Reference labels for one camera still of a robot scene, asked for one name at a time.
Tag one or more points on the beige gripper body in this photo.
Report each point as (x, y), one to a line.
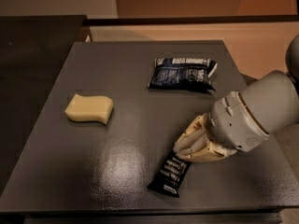
(234, 123)

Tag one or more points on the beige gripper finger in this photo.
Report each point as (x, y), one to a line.
(194, 147)
(187, 140)

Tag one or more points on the black rxbar chocolate wrapper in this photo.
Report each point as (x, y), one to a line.
(170, 176)

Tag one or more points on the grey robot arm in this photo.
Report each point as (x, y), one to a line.
(242, 120)

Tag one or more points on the dark blue snack bag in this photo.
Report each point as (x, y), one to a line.
(190, 74)

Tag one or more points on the yellow sponge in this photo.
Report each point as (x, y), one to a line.
(89, 108)

